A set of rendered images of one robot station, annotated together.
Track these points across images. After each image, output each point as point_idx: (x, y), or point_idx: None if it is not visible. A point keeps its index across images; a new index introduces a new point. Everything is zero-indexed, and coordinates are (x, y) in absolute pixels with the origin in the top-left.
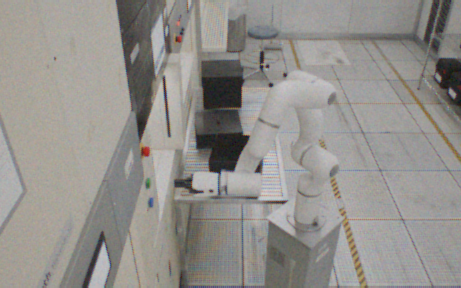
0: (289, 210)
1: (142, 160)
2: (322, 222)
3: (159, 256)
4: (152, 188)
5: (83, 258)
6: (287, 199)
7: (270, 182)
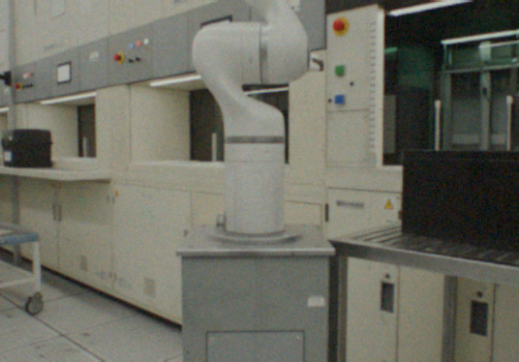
0: (294, 227)
1: (340, 38)
2: (212, 231)
3: (342, 197)
4: (362, 98)
5: (212, 10)
6: (331, 238)
7: (415, 241)
